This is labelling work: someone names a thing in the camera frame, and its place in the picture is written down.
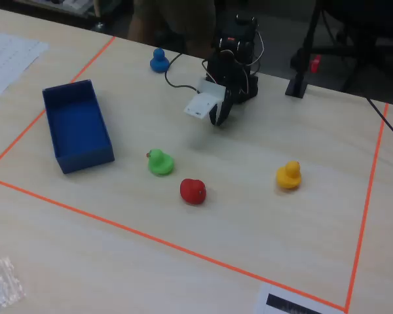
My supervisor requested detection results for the clear plastic bag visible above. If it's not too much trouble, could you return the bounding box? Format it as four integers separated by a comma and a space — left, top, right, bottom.
0, 256, 27, 312

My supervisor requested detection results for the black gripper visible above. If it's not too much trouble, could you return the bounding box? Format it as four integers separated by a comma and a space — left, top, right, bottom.
205, 48, 247, 128

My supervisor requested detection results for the red rubber duck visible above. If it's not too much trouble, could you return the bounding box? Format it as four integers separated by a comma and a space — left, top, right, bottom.
179, 178, 207, 206

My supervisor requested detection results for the black stand with base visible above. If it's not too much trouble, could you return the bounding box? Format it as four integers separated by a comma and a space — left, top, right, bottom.
284, 0, 324, 99

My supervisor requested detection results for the yellow rubber duck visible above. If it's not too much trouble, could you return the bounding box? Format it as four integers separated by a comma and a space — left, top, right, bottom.
276, 160, 303, 190

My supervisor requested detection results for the blue rectangular box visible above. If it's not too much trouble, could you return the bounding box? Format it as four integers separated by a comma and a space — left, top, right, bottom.
41, 78, 115, 175

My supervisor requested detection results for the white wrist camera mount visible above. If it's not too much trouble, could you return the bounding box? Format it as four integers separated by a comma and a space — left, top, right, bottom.
183, 77, 226, 121

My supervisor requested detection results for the red clip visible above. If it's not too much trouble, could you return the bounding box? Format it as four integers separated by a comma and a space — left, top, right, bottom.
309, 54, 322, 74

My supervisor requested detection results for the blue rubber duck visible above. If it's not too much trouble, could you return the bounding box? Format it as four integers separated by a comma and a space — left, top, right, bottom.
149, 47, 170, 74

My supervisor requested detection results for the person in brown trousers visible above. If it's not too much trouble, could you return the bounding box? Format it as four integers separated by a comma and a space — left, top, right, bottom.
127, 0, 217, 59

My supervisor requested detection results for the orange tape strip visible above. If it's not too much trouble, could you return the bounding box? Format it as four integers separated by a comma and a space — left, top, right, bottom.
0, 35, 117, 174
0, 175, 347, 311
345, 103, 390, 312

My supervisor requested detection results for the black camera cable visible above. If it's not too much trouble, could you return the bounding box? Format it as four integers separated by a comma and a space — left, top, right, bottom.
164, 52, 199, 91

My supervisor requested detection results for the black office chair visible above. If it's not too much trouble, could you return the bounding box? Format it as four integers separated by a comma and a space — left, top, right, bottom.
290, 0, 393, 94

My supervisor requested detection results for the thin black cable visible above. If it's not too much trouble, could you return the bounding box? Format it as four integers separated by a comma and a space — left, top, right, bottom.
365, 96, 393, 147

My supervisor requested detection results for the white printed paper sheet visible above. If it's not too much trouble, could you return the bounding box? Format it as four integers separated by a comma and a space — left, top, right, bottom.
0, 31, 50, 107

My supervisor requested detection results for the white label with black bar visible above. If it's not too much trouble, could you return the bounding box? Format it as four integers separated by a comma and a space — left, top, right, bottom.
253, 283, 346, 314

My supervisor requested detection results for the green rubber duck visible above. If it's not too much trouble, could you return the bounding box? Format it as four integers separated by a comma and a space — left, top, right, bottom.
145, 148, 176, 177

